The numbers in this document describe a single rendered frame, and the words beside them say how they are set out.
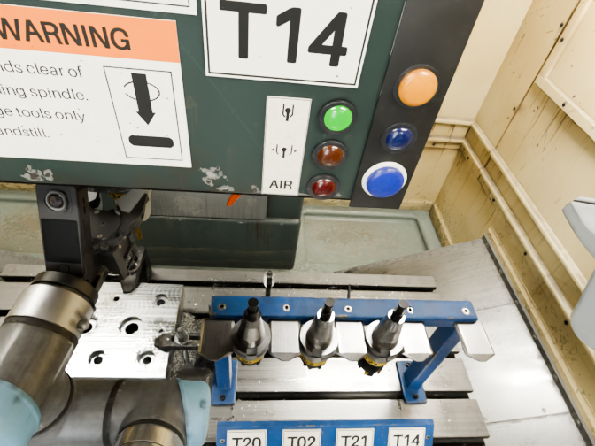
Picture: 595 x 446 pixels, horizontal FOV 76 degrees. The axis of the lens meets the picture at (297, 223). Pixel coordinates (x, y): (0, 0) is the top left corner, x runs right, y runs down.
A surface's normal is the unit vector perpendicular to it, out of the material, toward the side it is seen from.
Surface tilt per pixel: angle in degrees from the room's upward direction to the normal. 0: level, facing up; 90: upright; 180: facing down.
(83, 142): 90
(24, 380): 40
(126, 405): 10
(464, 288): 24
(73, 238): 62
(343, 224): 0
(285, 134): 90
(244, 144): 90
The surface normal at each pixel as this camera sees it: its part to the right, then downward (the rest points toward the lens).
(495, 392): -0.31, -0.66
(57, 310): 0.61, -0.49
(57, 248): 0.02, 0.31
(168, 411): 0.57, -0.79
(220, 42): 0.04, 0.72
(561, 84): -0.99, -0.04
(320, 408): 0.11, -0.70
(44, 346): 0.78, -0.36
